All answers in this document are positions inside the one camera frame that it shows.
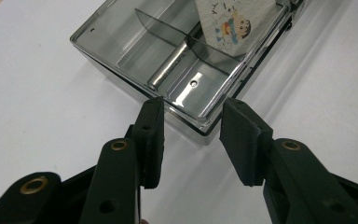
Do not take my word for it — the grey transparent compartment box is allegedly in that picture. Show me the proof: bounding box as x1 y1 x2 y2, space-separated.
69 0 306 147

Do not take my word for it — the white cartoon print card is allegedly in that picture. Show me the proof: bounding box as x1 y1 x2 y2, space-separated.
194 0 278 58

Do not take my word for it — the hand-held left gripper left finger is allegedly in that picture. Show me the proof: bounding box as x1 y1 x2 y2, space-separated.
78 95 166 224

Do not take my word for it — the white table board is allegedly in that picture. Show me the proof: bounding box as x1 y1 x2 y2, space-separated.
0 0 358 224

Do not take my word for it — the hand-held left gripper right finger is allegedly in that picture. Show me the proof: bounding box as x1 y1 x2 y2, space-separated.
219 97 358 224

